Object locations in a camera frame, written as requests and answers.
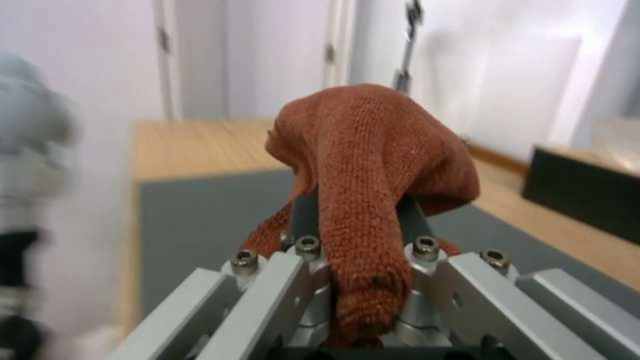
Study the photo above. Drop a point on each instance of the black box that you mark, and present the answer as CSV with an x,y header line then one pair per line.
x,y
580,183

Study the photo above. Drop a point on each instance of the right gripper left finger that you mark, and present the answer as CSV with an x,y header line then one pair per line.
x,y
260,292

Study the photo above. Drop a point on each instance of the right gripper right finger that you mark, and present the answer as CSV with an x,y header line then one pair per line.
x,y
480,300

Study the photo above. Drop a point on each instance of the white door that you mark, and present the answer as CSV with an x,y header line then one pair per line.
x,y
250,56

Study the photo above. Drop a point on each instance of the dark grey table mat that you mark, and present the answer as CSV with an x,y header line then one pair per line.
x,y
200,225

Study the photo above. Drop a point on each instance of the grey tripod stand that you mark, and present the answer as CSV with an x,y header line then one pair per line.
x,y
407,48

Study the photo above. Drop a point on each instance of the white leaning board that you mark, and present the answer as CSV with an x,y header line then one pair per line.
x,y
505,93

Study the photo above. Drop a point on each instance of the brown knitted towel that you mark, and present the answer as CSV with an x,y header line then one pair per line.
x,y
370,157

